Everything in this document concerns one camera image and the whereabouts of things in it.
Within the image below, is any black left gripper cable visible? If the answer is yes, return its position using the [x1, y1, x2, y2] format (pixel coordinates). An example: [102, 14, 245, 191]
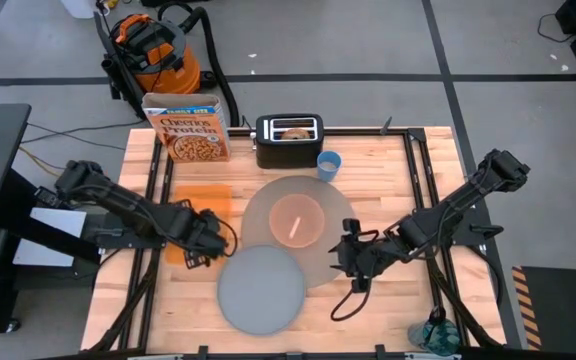
[216, 218, 240, 259]

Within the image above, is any toasted bagel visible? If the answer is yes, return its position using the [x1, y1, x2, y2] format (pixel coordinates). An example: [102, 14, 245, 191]
[280, 127, 312, 141]

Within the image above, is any yellow floor cable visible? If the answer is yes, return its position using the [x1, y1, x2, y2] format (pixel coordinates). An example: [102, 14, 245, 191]
[17, 144, 64, 179]

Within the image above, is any black floor cable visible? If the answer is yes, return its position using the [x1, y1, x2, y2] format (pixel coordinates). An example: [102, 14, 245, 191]
[25, 118, 148, 151]

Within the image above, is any orange and black shop vacuum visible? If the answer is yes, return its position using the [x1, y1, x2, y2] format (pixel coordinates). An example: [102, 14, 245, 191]
[98, 13, 218, 121]

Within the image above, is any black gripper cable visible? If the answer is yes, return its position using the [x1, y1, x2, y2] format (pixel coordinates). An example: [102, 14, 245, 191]
[216, 218, 240, 259]
[330, 279, 375, 322]

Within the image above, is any black mat with hazard stripes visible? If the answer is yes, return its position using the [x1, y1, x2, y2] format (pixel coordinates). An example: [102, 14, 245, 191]
[511, 264, 576, 354]

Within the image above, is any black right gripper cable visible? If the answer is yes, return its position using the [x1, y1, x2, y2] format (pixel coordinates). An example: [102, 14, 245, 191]
[330, 279, 375, 322]

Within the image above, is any black vacuum hose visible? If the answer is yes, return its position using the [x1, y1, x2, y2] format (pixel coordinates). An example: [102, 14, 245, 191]
[156, 1, 242, 129]

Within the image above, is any teal glass tumbler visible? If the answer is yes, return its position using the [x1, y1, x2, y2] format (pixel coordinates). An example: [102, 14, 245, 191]
[407, 305, 464, 357]

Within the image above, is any black aluminium station frame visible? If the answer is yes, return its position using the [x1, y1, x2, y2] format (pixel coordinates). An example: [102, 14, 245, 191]
[87, 117, 509, 360]

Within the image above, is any large round grey placemat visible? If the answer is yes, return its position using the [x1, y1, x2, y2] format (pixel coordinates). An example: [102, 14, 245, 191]
[240, 174, 360, 290]

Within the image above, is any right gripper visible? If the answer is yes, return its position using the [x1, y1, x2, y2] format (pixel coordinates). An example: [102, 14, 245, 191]
[328, 218, 404, 294]

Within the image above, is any light blue plastic cup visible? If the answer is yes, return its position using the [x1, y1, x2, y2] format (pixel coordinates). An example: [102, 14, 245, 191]
[316, 150, 343, 183]

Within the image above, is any white container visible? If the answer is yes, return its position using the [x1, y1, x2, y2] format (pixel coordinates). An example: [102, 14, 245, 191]
[60, 0, 97, 20]

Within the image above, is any Cheerios Protein cereal box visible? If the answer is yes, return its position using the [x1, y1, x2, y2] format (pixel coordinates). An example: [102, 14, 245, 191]
[141, 92, 233, 164]

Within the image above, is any round grey plate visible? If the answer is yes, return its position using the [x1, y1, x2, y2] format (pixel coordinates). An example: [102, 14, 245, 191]
[216, 243, 308, 337]

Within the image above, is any black two-slot toaster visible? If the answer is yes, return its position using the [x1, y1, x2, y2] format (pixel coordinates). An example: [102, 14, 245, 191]
[250, 113, 326, 170]

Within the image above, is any orange cloth napkin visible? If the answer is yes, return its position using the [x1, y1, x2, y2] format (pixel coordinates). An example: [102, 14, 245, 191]
[164, 183, 234, 267]

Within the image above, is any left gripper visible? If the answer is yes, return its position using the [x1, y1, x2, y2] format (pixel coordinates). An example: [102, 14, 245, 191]
[165, 198, 230, 270]

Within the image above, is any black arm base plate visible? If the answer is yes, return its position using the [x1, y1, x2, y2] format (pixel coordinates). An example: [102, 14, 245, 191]
[81, 213, 165, 250]
[412, 207, 504, 247]

